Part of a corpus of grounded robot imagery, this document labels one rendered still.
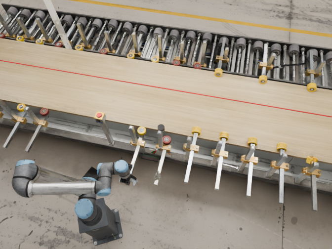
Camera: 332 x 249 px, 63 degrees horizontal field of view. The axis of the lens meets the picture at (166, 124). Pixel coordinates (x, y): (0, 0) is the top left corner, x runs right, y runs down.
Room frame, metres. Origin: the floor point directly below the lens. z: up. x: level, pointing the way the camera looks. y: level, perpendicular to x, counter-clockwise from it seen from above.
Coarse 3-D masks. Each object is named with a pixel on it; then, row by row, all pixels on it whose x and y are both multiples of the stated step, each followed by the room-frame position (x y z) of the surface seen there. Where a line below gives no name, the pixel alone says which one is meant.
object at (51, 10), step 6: (48, 0) 2.36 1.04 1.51; (48, 6) 2.36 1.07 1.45; (54, 12) 2.37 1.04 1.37; (54, 18) 2.35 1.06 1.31; (60, 24) 2.38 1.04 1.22; (60, 30) 2.35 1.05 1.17; (60, 36) 2.36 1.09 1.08; (66, 36) 2.39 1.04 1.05; (66, 42) 2.35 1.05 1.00; (66, 48) 2.36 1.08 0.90
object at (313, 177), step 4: (312, 176) 0.68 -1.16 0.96; (312, 180) 0.65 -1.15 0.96; (312, 184) 0.62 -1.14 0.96; (312, 188) 0.59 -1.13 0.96; (316, 188) 0.58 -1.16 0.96; (312, 192) 0.56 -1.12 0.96; (316, 192) 0.55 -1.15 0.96; (312, 196) 0.53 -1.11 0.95; (316, 196) 0.52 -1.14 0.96; (312, 200) 0.50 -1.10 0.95; (316, 200) 0.49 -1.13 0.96; (312, 204) 0.47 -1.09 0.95; (316, 204) 0.46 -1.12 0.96; (312, 208) 0.43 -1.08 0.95; (316, 208) 0.43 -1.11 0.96
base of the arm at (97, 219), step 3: (99, 207) 0.61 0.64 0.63; (99, 210) 0.58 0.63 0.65; (99, 213) 0.56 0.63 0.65; (96, 216) 0.53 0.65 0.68; (99, 216) 0.53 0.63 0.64; (81, 219) 0.52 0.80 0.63; (93, 219) 0.50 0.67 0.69; (96, 219) 0.51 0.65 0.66; (99, 219) 0.51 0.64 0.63; (84, 222) 0.49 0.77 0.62; (87, 222) 0.48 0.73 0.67; (90, 222) 0.48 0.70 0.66; (93, 222) 0.49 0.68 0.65; (96, 222) 0.49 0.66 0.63; (87, 225) 0.47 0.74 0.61; (90, 225) 0.47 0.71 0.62
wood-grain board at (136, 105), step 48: (0, 48) 2.42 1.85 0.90; (48, 48) 2.38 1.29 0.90; (0, 96) 1.73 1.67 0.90; (48, 96) 1.69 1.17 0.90; (96, 96) 1.66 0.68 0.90; (144, 96) 1.62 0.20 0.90; (192, 96) 1.59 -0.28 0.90; (240, 96) 1.55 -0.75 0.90; (288, 96) 1.52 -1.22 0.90; (240, 144) 1.03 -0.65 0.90; (288, 144) 1.01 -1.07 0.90
